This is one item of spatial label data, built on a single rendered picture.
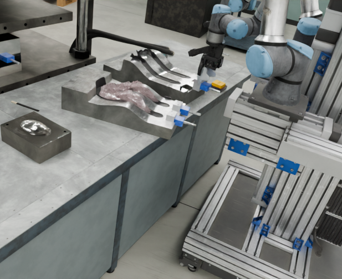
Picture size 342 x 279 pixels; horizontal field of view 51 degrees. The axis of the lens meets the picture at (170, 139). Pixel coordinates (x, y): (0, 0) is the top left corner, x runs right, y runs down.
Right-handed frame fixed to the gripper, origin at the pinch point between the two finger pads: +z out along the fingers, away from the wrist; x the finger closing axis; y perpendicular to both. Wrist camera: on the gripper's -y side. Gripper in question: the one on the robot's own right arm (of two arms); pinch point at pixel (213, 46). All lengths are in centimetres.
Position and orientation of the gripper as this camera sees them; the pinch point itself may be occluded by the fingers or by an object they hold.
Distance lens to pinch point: 228.7
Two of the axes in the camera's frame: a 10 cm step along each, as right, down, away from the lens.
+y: 8.8, 3.7, -3.1
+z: -1.6, 8.3, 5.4
